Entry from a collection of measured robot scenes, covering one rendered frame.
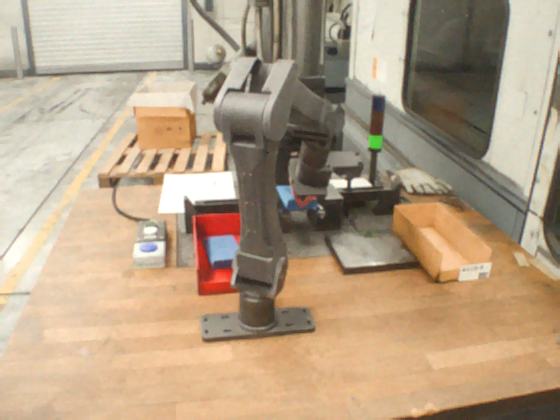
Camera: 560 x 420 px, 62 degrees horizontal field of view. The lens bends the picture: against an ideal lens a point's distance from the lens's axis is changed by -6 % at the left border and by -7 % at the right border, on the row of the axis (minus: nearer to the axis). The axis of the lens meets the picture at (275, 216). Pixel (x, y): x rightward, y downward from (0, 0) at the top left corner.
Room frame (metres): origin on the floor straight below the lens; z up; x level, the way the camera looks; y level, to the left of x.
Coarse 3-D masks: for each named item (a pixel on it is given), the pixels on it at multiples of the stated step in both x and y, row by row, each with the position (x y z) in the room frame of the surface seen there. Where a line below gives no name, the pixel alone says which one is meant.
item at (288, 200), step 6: (282, 186) 1.17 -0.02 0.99; (288, 186) 1.17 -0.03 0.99; (282, 192) 1.13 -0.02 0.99; (288, 192) 1.13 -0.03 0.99; (282, 198) 1.09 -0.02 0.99; (288, 198) 1.09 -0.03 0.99; (294, 198) 1.09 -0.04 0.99; (300, 198) 1.03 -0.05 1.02; (288, 204) 1.03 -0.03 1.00; (294, 204) 1.03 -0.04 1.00; (306, 204) 1.04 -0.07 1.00; (312, 204) 1.04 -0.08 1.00
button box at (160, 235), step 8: (112, 192) 1.32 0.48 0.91; (112, 200) 1.26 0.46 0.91; (128, 216) 1.16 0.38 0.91; (144, 224) 1.06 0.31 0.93; (160, 224) 1.06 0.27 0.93; (136, 232) 1.02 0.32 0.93; (144, 232) 1.01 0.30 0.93; (160, 232) 1.02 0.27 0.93; (136, 240) 0.98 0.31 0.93; (144, 240) 0.98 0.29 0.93; (152, 240) 0.99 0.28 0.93; (160, 240) 0.99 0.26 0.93
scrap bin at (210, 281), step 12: (192, 216) 1.05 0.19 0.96; (204, 216) 1.05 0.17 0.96; (216, 216) 1.06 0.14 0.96; (228, 216) 1.06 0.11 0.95; (204, 228) 1.05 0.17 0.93; (216, 228) 1.06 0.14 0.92; (228, 228) 1.06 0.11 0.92; (240, 228) 1.07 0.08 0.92; (204, 252) 0.98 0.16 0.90; (204, 264) 0.92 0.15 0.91; (204, 276) 0.87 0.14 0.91; (216, 276) 0.87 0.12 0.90; (228, 276) 0.88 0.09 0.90; (204, 288) 0.81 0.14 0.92; (216, 288) 0.81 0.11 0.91; (228, 288) 0.82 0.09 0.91
